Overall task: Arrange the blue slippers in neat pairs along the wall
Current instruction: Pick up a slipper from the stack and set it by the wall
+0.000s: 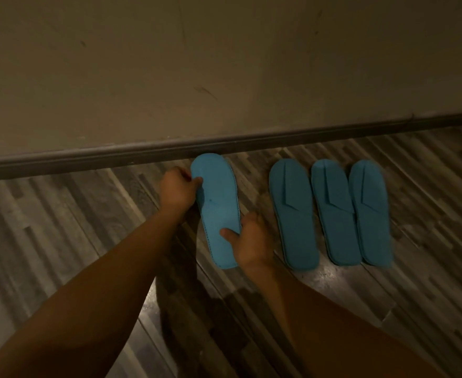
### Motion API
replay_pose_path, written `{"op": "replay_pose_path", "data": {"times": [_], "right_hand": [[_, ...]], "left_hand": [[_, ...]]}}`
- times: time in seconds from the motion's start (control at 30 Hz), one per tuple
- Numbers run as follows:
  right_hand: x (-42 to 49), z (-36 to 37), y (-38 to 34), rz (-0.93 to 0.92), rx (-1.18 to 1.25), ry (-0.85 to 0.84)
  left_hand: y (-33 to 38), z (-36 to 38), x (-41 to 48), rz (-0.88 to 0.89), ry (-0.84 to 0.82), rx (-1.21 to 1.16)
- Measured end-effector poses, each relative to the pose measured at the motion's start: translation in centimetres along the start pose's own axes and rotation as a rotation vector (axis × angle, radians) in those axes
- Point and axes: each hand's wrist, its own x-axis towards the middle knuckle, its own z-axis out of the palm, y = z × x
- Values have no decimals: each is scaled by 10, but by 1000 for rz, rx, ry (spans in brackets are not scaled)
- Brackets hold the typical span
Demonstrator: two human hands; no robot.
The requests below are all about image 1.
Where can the person's right hand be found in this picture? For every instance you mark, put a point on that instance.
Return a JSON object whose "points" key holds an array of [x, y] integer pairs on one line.
{"points": [[252, 246]]}

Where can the person's left hand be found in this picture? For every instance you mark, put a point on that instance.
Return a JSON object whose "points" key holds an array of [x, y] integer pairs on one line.
{"points": [[175, 190]]}

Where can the person's right thumb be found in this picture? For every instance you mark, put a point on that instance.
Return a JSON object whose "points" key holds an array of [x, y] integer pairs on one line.
{"points": [[229, 235]]}

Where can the person's left thumb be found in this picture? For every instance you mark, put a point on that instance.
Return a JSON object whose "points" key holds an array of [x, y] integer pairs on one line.
{"points": [[196, 181]]}

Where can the blue slipper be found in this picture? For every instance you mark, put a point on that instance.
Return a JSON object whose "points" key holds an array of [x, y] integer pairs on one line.
{"points": [[335, 216], [370, 214], [294, 216], [217, 210]]}

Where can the person's left forearm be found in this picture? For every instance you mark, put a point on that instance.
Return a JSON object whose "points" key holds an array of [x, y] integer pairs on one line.
{"points": [[85, 303]]}

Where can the person's right forearm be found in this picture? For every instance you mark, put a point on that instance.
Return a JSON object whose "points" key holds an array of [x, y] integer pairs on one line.
{"points": [[333, 330]]}

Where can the dark grey baseboard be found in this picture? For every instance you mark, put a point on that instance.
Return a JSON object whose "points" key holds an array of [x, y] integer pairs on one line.
{"points": [[231, 143]]}

